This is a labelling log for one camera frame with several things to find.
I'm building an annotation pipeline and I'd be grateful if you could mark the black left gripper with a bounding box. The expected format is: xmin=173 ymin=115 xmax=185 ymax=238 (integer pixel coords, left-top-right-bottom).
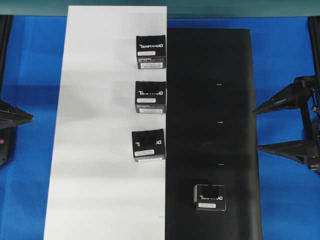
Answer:
xmin=0 ymin=101 xmax=34 ymax=168

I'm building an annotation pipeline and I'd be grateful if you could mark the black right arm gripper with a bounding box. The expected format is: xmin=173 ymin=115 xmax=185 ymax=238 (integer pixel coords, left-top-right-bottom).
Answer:
xmin=252 ymin=76 xmax=320 ymax=173

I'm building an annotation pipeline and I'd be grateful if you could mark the black Dynamixel XL330 box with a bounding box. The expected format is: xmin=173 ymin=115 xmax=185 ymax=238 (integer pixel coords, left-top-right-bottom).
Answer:
xmin=131 ymin=128 xmax=166 ymax=163

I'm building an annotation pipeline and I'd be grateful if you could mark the black base board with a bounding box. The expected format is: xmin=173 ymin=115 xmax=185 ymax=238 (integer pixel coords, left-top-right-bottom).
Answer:
xmin=165 ymin=28 xmax=262 ymax=240

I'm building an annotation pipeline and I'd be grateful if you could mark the white base board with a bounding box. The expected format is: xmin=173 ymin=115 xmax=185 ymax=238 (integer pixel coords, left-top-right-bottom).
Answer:
xmin=44 ymin=6 xmax=167 ymax=240

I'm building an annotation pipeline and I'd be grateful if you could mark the black Dynamixel box on black base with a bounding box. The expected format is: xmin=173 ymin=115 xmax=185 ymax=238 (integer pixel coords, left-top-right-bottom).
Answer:
xmin=193 ymin=184 xmax=227 ymax=212

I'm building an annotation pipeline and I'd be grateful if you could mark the black white Robotis box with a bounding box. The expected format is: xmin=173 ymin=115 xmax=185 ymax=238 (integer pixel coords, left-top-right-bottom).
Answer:
xmin=134 ymin=81 xmax=167 ymax=114

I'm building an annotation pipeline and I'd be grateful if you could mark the black Dynamixel box far left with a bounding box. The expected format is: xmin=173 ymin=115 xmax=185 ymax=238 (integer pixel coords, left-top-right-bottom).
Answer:
xmin=136 ymin=35 xmax=167 ymax=70

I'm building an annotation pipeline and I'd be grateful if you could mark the teal panel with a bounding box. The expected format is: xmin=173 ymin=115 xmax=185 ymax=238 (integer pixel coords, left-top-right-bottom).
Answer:
xmin=0 ymin=0 xmax=320 ymax=18

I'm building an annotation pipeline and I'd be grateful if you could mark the black metal frame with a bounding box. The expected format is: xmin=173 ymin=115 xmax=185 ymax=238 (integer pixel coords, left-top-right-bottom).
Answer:
xmin=0 ymin=15 xmax=14 ymax=91

